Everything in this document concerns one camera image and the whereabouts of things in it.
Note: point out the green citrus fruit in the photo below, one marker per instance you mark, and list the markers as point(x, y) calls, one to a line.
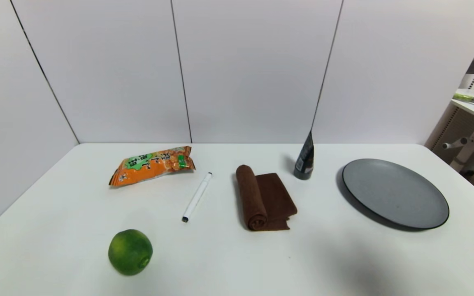
point(130, 251)

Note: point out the orange snack bag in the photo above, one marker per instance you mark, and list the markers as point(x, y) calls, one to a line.
point(150, 169)

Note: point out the brown towel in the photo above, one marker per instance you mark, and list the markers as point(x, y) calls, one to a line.
point(258, 197)

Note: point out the white marker pen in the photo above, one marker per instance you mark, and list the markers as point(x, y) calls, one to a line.
point(196, 197)

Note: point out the black squeeze tube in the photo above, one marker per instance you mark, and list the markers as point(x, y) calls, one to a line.
point(304, 164)

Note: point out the gray round plate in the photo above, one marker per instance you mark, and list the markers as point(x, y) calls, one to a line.
point(397, 193)

